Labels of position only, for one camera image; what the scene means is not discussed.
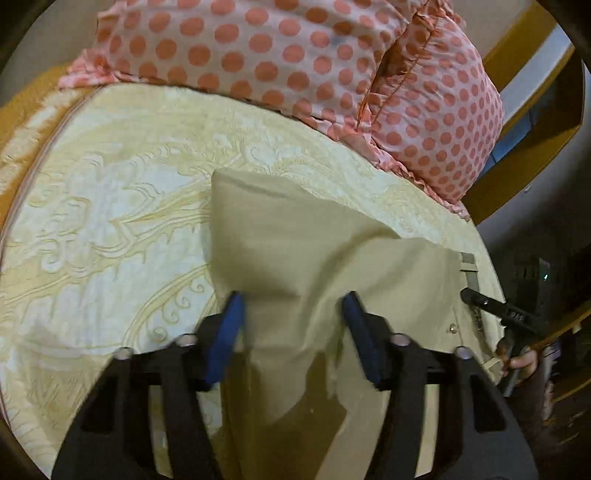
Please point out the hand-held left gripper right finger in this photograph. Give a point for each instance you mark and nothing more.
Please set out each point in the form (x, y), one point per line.
(360, 334)

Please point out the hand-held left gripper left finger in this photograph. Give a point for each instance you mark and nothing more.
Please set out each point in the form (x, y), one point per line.
(227, 332)

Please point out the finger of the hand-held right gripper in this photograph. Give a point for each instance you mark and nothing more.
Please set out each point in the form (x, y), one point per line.
(489, 303)

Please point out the beige pants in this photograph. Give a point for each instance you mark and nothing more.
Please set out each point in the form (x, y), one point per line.
(323, 258)

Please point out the person's right forearm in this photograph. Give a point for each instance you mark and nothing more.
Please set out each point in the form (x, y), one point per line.
(535, 424)

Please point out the person's right hand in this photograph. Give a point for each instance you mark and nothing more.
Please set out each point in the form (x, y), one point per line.
(524, 361)

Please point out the yellow wooden headboard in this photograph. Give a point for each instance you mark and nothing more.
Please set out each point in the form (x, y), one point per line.
(531, 152)

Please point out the yellow patterned bedspread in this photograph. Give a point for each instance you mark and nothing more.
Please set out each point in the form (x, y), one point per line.
(115, 221)

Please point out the pink polka dot pillow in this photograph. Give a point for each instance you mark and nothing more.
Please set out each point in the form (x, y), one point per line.
(438, 106)
(240, 46)

